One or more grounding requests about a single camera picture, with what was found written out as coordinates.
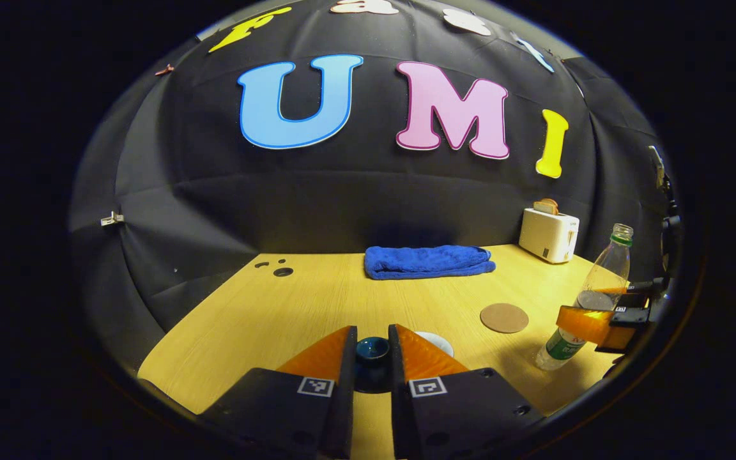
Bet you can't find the blue folded towel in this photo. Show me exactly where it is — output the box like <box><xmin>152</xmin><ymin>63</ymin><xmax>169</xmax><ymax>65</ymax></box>
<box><xmin>364</xmin><ymin>245</ymin><xmax>496</xmax><ymax>280</ymax></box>

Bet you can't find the clear plastic water bottle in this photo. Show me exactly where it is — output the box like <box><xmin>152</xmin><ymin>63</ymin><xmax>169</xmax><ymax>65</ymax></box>
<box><xmin>535</xmin><ymin>224</ymin><xmax>634</xmax><ymax>371</ymax></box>

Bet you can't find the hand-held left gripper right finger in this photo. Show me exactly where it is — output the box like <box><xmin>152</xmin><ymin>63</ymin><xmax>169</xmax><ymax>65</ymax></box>
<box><xmin>388</xmin><ymin>324</ymin><xmax>544</xmax><ymax>460</ymax></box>

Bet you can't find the black backdrop cloth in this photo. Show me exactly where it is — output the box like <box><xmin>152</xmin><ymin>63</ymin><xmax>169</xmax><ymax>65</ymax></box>
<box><xmin>68</xmin><ymin>0</ymin><xmax>679</xmax><ymax>371</ymax></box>

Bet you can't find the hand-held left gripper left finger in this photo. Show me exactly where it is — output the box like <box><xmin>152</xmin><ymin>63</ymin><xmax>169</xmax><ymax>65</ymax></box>
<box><xmin>199</xmin><ymin>326</ymin><xmax>358</xmax><ymax>460</ymax></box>

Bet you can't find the round brown coaster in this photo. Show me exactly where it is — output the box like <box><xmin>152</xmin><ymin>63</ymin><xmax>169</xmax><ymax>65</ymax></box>
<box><xmin>480</xmin><ymin>303</ymin><xmax>530</xmax><ymax>334</ymax></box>

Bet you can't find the white toaster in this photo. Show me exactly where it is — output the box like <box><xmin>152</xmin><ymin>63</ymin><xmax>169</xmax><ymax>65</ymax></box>
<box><xmin>519</xmin><ymin>208</ymin><xmax>580</xmax><ymax>264</ymax></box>

